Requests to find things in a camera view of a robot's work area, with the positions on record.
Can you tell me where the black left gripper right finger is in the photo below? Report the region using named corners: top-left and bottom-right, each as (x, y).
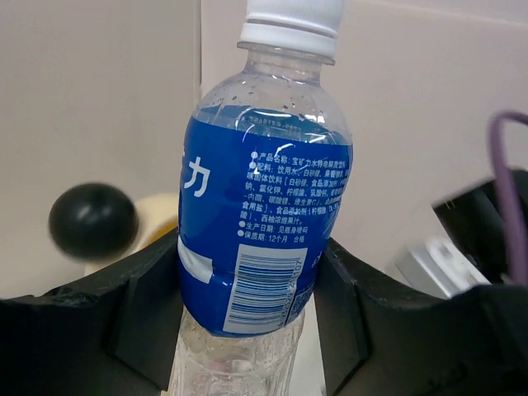
top-left (314, 240), bottom-right (527, 395)

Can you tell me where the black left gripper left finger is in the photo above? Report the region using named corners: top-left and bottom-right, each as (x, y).
top-left (1, 231), bottom-right (182, 395)

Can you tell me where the blue label white cap bottle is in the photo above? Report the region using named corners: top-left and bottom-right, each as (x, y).
top-left (172, 1), bottom-right (352, 395)

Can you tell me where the cream bin with black ears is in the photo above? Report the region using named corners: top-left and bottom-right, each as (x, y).
top-left (48, 182), bottom-right (178, 276)

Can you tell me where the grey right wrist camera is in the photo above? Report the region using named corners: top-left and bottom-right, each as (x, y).
top-left (385, 238), bottom-right (490, 299)

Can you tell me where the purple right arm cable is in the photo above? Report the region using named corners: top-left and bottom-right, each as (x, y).
top-left (487, 110), bottom-right (528, 285)

